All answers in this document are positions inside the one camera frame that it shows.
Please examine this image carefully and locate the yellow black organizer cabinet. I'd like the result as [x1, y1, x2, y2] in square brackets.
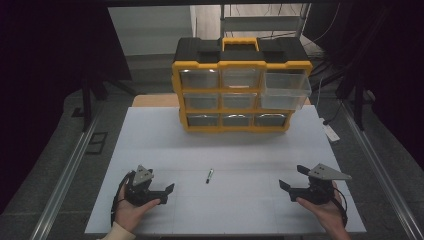
[171, 36, 314, 134]

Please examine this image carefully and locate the aluminium rail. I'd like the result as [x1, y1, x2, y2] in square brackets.
[341, 99, 424, 240]
[29, 106, 103, 240]

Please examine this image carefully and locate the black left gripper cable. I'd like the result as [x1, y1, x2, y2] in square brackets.
[110, 170, 137, 224]

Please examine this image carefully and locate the person's right hand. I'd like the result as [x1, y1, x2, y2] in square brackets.
[295, 189, 348, 232]

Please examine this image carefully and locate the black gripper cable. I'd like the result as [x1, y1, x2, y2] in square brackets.
[332, 186, 349, 228]
[110, 170, 137, 224]

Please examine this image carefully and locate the wooden table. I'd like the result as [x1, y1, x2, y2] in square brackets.
[131, 93, 181, 108]

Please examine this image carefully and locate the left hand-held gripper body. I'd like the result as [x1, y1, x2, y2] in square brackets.
[124, 164, 162, 206]

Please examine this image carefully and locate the metal shelf rack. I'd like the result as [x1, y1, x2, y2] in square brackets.
[219, 3, 312, 40]

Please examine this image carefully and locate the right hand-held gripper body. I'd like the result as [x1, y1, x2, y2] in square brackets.
[289, 162, 353, 205]

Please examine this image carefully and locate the black power cable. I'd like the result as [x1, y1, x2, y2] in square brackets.
[321, 99, 345, 127]

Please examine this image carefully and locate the white power strip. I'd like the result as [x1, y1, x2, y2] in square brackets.
[320, 117, 341, 143]

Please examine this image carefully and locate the set of closed clear drawers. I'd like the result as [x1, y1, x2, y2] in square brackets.
[179, 67, 288, 128]

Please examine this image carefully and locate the black metal stand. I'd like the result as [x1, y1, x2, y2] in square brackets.
[311, 71, 376, 132]
[70, 71, 138, 133]

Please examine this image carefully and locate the person's left hand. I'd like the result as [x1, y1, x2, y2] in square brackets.
[114, 185, 162, 233]

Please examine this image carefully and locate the black curtain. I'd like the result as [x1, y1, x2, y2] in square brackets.
[304, 0, 424, 171]
[0, 0, 133, 214]

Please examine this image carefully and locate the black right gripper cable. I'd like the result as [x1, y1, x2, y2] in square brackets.
[332, 186, 349, 228]

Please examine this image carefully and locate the clear plastic drawer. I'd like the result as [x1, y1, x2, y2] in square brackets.
[260, 72, 313, 111]

